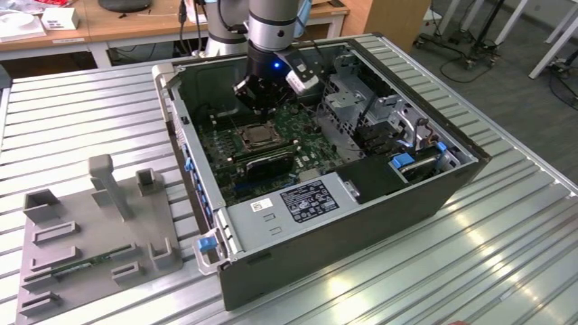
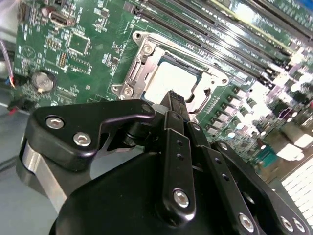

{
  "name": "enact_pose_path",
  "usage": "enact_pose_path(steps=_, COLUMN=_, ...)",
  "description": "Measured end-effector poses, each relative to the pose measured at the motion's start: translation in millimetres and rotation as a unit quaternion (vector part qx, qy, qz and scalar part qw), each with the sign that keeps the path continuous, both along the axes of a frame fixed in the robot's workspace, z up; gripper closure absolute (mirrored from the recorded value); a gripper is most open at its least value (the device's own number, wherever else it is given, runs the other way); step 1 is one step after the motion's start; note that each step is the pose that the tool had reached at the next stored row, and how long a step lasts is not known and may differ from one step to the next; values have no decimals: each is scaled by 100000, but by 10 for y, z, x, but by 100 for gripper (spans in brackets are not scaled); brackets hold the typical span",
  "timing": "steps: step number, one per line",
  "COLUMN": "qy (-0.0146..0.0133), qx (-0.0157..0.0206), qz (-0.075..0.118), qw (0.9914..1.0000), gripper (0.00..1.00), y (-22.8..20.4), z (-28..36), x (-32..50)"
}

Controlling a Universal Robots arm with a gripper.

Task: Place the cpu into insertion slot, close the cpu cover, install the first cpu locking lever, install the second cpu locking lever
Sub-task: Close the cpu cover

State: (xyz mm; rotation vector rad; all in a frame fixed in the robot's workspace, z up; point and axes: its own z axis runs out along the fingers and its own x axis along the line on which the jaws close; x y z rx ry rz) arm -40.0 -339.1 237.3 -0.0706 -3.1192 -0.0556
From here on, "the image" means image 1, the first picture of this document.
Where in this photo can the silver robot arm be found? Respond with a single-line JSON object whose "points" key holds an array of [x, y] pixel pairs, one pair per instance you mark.
{"points": [[271, 23]]}

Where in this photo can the silver drive cage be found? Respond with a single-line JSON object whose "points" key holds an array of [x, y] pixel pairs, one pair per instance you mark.
{"points": [[343, 101]]}

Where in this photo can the green motherboard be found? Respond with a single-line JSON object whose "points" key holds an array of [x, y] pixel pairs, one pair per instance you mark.
{"points": [[311, 149]]}

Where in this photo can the green RAM stick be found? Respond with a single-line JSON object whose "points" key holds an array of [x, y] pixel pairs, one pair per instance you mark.
{"points": [[259, 156], [81, 265]]}

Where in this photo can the black graphics card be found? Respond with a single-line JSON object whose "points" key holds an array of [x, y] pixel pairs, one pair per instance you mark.
{"points": [[268, 167]]}

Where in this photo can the wooden cabinet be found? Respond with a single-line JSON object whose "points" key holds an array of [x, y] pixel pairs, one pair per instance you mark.
{"points": [[392, 20]]}

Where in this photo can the wooden desk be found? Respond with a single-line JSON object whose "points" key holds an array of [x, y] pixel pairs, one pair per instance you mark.
{"points": [[134, 23]]}

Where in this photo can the dark grey round object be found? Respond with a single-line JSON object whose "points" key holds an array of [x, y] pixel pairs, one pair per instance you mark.
{"points": [[124, 4]]}

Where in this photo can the black plastic shroud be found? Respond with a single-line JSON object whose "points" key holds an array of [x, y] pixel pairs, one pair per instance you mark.
{"points": [[365, 179]]}

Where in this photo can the blue disk carrier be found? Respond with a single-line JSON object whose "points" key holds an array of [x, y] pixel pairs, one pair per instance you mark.
{"points": [[401, 160]]}

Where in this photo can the blue plastic latch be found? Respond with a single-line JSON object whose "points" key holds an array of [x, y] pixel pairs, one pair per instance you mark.
{"points": [[440, 147], [205, 244]]}

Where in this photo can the black hard disk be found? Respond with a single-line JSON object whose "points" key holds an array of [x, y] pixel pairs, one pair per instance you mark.
{"points": [[419, 169]]}

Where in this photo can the grey power supply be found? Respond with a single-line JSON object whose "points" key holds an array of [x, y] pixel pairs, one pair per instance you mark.
{"points": [[271, 227]]}

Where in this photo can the white labelled box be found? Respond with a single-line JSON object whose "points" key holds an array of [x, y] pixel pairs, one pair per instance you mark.
{"points": [[58, 17]]}

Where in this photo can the black wheeled stand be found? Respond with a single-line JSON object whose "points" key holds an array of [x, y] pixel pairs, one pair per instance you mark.
{"points": [[488, 23]]}

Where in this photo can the white flat box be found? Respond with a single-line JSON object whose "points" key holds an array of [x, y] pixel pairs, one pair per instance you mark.
{"points": [[22, 32]]}

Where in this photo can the black grey PC case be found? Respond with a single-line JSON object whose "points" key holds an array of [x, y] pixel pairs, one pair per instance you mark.
{"points": [[315, 271]]}

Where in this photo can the grey parts rack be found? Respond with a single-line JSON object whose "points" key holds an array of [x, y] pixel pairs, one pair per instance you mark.
{"points": [[104, 237]]}

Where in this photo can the white table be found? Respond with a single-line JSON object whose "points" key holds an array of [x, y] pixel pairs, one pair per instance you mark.
{"points": [[554, 50]]}

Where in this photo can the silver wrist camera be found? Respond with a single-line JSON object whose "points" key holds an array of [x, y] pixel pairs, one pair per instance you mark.
{"points": [[304, 79]]}

